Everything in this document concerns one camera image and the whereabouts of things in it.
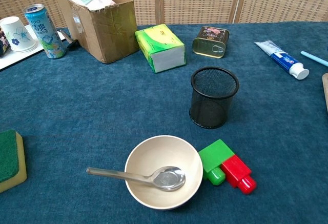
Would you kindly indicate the black mesh pen holder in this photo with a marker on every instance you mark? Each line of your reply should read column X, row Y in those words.
column 212, row 108

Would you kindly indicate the beige bowl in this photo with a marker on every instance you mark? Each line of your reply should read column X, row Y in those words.
column 159, row 152

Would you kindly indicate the green tissue pack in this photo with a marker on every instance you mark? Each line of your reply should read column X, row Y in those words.
column 161, row 42

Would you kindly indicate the blue table cloth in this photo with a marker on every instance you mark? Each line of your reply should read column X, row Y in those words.
column 102, row 101

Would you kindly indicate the green toy block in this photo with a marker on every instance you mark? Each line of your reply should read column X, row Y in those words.
column 214, row 154

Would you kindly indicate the luncheon meat tin can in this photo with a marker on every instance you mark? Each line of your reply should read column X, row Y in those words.
column 212, row 42

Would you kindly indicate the metal spoon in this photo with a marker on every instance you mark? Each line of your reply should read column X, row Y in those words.
column 166, row 179

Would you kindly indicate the brown cardboard box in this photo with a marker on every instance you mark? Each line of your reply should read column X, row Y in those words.
column 107, row 37

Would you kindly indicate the red toy block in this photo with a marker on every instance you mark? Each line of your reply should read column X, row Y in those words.
column 235, row 170

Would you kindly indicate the wicker folding screen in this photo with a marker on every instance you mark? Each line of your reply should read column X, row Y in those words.
column 200, row 1

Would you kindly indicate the small metal tool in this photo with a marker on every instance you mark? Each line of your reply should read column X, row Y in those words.
column 68, row 40

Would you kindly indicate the blue white toothpaste tube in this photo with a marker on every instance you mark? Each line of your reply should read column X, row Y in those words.
column 279, row 56

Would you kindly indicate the light blue drink can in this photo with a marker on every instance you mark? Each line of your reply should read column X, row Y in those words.
column 46, row 34

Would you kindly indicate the white flat board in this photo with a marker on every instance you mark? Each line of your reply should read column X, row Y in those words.
column 15, row 58

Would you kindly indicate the light blue toothbrush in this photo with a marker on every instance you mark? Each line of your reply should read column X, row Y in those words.
column 315, row 58

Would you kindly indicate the white flowered paper cup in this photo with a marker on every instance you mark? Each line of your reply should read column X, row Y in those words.
column 18, row 35

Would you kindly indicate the rectangular metal tray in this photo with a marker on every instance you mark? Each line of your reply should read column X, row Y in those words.
column 325, row 83

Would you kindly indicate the green yellow scouring sponge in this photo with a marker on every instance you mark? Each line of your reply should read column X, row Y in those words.
column 9, row 154

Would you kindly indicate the black colourful snack pack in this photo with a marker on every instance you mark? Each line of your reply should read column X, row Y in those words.
column 3, row 44

